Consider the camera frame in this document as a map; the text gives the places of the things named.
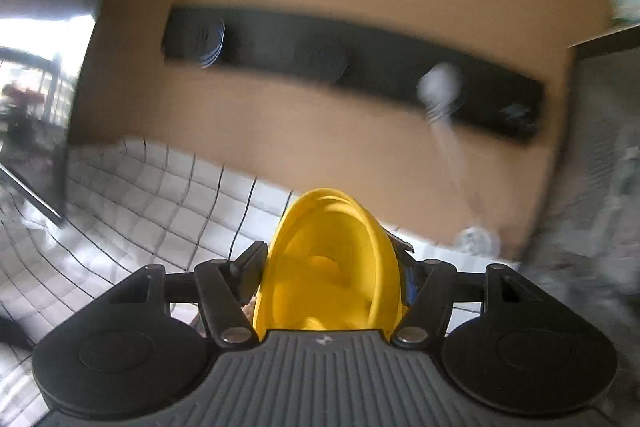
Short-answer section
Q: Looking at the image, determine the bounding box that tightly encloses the white black checkered tablecloth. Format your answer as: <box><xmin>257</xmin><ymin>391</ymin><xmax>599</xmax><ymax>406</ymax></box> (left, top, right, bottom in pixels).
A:
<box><xmin>0</xmin><ymin>133</ymin><xmax>522</xmax><ymax>427</ymax></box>

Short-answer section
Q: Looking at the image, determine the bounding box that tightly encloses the black power strip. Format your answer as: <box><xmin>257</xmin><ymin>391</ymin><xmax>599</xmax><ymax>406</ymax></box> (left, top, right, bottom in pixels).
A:
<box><xmin>162</xmin><ymin>6</ymin><xmax>546</xmax><ymax>143</ymax></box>

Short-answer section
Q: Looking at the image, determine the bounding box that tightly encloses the white power plug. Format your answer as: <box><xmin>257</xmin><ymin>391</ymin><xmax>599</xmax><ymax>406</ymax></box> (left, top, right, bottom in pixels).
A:
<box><xmin>416</xmin><ymin>63</ymin><xmax>462</xmax><ymax>121</ymax></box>

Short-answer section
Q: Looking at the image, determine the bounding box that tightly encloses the white power cable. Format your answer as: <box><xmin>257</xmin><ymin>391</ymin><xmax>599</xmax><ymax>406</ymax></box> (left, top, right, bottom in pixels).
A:
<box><xmin>429</xmin><ymin>116</ymin><xmax>501</xmax><ymax>258</ymax></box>

